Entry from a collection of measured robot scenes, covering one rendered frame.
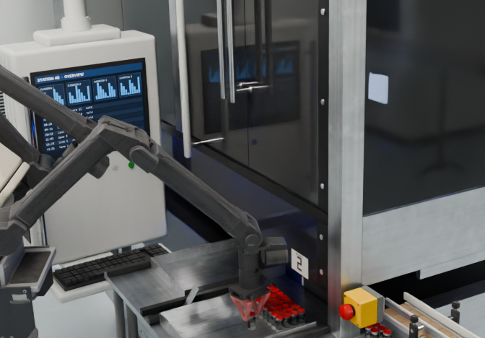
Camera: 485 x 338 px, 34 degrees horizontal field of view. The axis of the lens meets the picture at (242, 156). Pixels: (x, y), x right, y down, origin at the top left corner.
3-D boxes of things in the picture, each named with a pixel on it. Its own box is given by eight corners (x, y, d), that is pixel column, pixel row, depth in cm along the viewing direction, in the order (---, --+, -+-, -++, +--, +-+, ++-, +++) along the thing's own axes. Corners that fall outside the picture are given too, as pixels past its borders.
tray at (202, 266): (245, 244, 265) (245, 234, 264) (285, 274, 243) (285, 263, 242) (151, 267, 250) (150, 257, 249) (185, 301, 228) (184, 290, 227)
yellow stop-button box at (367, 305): (365, 310, 204) (366, 284, 202) (383, 321, 198) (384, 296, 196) (341, 317, 201) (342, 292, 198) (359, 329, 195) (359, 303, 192)
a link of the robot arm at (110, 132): (111, 100, 184) (112, 117, 176) (152, 136, 190) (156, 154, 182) (-17, 221, 193) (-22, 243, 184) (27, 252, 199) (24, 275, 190)
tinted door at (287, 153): (250, 167, 237) (245, -33, 219) (332, 213, 201) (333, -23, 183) (249, 168, 237) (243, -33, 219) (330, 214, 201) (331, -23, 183)
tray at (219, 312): (267, 293, 231) (267, 282, 230) (316, 333, 209) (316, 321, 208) (159, 323, 216) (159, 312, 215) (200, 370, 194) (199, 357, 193)
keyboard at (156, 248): (159, 247, 283) (158, 240, 282) (177, 261, 271) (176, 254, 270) (50, 275, 263) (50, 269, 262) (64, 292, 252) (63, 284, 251)
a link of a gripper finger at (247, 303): (267, 318, 210) (266, 287, 207) (247, 328, 206) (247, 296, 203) (250, 309, 215) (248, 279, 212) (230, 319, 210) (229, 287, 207)
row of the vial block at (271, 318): (252, 304, 224) (252, 289, 223) (285, 332, 209) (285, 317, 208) (245, 306, 223) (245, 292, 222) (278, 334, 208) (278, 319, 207)
